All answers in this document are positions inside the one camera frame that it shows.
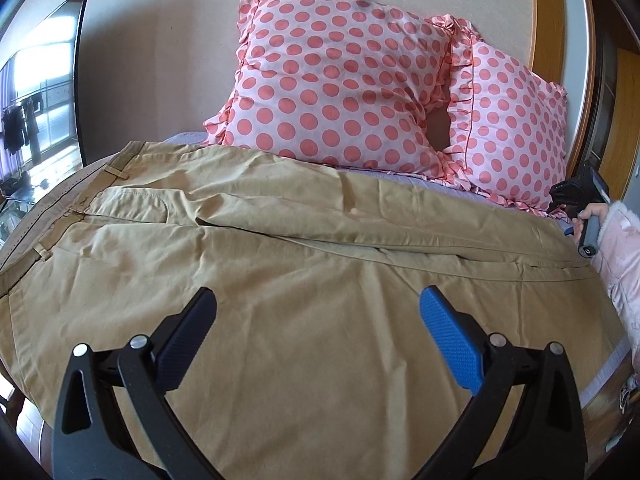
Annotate large pink polka-dot pillow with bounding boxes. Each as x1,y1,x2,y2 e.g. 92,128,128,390
204,0,456,179

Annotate khaki pants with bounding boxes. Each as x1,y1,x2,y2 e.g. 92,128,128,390
1,142,625,479

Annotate wooden door frame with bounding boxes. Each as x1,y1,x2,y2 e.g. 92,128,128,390
529,0,639,208

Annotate black flat television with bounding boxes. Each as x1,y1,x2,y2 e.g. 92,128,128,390
1,0,88,204

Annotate lavender bed sheet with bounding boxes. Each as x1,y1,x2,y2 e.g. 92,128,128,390
0,129,634,411

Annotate person's right hand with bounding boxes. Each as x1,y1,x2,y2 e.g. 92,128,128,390
572,203,610,244

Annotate small pink polka-dot pillow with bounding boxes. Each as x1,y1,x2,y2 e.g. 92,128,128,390
433,14,568,217

